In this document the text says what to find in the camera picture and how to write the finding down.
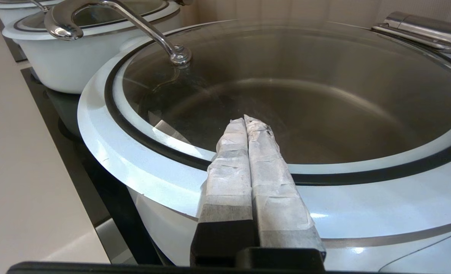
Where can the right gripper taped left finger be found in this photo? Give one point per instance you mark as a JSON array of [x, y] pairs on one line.
[[227, 190]]

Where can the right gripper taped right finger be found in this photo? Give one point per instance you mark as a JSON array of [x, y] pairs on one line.
[[278, 201]]

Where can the glass pot lid white rim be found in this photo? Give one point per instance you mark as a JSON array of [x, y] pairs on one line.
[[153, 179], [96, 19], [12, 3]]

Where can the white pot steel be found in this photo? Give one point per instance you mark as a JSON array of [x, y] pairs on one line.
[[65, 64], [8, 15], [400, 255]]

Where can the large black glass hob panel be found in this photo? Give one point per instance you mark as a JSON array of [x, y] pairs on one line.
[[96, 182]]

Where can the small black glass hob panel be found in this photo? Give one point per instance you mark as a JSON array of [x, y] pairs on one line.
[[10, 42]]

